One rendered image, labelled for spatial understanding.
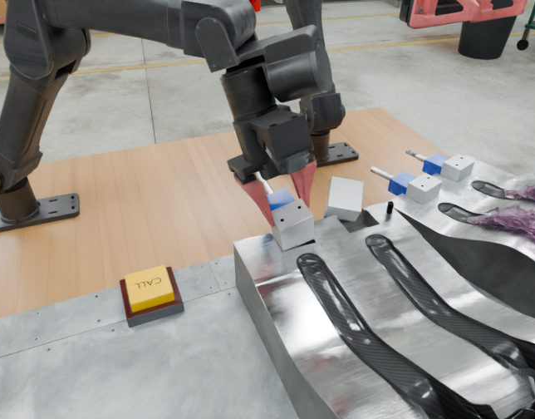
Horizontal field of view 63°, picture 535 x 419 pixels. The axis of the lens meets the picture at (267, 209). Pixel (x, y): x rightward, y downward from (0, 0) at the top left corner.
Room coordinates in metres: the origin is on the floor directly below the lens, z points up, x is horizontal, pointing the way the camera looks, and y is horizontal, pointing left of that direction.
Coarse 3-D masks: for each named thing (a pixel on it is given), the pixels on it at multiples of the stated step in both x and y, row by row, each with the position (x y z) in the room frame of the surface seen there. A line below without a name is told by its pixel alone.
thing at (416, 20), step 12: (420, 0) 0.53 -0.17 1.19; (432, 0) 0.53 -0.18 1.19; (456, 0) 0.57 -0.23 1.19; (468, 0) 0.48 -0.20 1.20; (420, 12) 0.53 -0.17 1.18; (432, 12) 0.53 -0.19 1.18; (444, 12) 0.55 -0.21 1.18; (456, 12) 0.49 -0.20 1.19; (468, 12) 0.48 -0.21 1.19; (408, 24) 0.54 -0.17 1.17; (420, 24) 0.52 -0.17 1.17; (432, 24) 0.51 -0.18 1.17; (444, 24) 0.50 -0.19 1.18
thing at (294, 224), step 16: (256, 176) 0.56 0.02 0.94; (272, 192) 0.52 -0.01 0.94; (288, 192) 0.51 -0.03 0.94; (272, 208) 0.49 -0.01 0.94; (288, 208) 0.47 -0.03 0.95; (304, 208) 0.47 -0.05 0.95; (288, 224) 0.44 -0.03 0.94; (304, 224) 0.45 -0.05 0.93; (288, 240) 0.45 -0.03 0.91; (304, 240) 0.46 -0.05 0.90
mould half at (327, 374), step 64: (256, 256) 0.44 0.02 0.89; (320, 256) 0.44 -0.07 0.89; (256, 320) 0.38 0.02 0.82; (320, 320) 0.33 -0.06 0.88; (384, 320) 0.33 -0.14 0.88; (512, 320) 0.31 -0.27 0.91; (320, 384) 0.24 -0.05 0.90; (384, 384) 0.23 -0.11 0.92; (448, 384) 0.22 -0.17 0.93; (512, 384) 0.22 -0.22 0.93
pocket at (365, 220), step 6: (366, 210) 0.54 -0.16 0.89; (360, 216) 0.54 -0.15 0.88; (366, 216) 0.54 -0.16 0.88; (372, 216) 0.53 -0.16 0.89; (342, 222) 0.53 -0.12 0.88; (348, 222) 0.53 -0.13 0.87; (354, 222) 0.54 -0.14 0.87; (360, 222) 0.54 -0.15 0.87; (366, 222) 0.54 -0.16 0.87; (372, 222) 0.52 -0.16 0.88; (378, 222) 0.51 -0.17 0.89; (348, 228) 0.53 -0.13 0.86; (354, 228) 0.53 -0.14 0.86; (360, 228) 0.53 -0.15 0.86
